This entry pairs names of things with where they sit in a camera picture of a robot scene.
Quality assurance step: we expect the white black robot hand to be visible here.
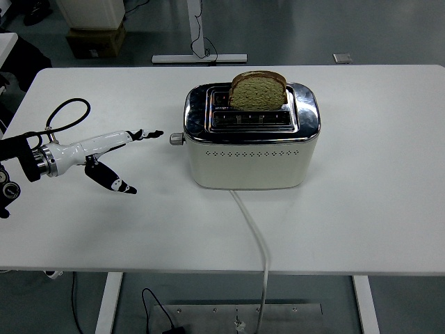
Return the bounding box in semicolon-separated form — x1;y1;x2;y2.
47;129;165;196

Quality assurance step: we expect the cream chrome two-slot toaster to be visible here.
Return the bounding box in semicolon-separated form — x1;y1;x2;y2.
183;81;322;191

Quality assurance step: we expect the brown cardboard box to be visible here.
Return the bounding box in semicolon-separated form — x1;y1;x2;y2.
65;21;127;59

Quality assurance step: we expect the black bulky object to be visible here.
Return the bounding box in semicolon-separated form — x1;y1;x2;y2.
5;34;53;93

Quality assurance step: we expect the white side table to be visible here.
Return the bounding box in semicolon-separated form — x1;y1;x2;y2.
0;32;19;69

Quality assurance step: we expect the white cabinet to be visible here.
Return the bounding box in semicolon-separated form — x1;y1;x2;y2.
55;0;127;31

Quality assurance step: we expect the white desk stand foot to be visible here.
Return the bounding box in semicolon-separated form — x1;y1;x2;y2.
152;0;249;65

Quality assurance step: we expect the person's black shoe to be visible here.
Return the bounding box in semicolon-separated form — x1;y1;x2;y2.
23;0;54;26

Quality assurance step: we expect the white table leg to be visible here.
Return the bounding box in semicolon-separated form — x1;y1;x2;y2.
94;272;124;334
352;276;381;334

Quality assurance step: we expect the brown bread slice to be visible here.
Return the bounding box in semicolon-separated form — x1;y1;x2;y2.
228;70;289;111

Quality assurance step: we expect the grey metal plate with screws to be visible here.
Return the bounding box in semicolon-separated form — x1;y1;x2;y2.
152;303;324;334

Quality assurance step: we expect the black hanging cable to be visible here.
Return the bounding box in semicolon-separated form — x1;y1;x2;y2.
70;272;84;334

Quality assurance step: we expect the black cable on desk stand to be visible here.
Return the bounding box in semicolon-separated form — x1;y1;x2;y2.
190;0;219;66

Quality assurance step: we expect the thin black adapter cable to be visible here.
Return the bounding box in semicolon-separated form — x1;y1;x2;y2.
141;287;175;330

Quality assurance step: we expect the white toaster power cord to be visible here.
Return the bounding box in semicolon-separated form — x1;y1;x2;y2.
229;189;271;328

